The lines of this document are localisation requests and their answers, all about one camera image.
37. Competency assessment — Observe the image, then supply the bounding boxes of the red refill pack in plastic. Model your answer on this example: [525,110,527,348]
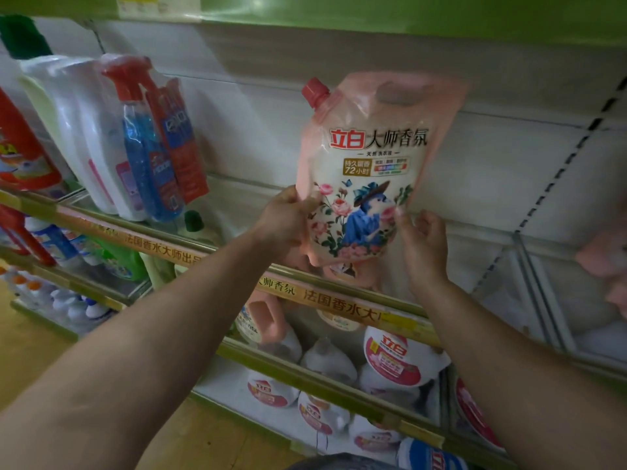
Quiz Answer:
[147,78,210,204]

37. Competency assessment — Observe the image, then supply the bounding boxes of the pink detergent jug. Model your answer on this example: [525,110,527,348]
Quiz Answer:
[234,289,290,346]

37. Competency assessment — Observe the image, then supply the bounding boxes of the person's left hand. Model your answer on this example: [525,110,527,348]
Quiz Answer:
[252,186,322,263]

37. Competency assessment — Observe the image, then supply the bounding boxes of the blue spray bottle red trigger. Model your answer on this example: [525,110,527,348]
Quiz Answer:
[100,56,185,222]

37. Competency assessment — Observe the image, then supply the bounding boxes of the green shelf header board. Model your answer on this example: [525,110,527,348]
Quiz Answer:
[0,0,627,50]

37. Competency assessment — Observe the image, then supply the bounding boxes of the large white detergent bottle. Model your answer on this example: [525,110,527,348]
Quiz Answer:
[20,55,149,222]

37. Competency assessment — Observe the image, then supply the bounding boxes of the person's right hand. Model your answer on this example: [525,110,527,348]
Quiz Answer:
[393,208,450,290]

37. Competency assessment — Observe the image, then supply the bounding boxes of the gold shelf edge label strip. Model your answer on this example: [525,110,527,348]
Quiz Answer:
[0,188,442,347]

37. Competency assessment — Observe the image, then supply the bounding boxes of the blue white spray bottle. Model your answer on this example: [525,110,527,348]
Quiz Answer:
[24,216,94,268]

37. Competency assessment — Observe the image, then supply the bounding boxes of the row of small white bottles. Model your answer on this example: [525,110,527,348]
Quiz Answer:
[0,265,116,324]

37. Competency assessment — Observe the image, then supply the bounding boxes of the person's left forearm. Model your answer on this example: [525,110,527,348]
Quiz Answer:
[0,226,278,470]

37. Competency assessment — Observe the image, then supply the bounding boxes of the pink floral detergent refill pouch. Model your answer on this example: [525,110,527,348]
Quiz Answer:
[295,70,470,273]

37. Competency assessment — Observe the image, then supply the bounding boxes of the group of white detergent jugs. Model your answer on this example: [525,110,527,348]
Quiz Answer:
[245,310,506,456]

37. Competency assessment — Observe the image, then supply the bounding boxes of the slotted white shelf upright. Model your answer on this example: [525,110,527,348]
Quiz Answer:
[470,75,627,295]

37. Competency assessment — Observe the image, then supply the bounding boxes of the white paper shelf sign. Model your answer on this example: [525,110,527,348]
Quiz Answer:
[115,0,202,21]

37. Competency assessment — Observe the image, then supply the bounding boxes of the green cleaner bottle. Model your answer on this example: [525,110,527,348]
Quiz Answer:
[92,235,149,283]

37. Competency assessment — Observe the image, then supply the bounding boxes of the dark green bottle cap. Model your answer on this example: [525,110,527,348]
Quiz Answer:
[0,14,53,60]

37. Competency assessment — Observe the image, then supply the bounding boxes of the blue and white detergent bottle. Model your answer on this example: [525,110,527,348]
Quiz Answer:
[397,438,469,470]

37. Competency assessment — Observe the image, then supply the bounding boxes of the white bottle with green cap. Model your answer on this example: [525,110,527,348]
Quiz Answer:
[177,210,222,246]

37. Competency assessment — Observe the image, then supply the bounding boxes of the green-gold shelf edge rail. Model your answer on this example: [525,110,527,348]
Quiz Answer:
[216,337,517,470]

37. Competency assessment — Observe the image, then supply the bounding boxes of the clear shelf divider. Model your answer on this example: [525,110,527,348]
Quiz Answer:
[512,234,580,354]

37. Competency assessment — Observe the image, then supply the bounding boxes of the person's right forearm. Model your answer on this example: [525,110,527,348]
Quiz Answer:
[412,276,627,470]

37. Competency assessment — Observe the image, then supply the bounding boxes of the red cleaner bottle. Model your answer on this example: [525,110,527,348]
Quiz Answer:
[0,87,64,192]

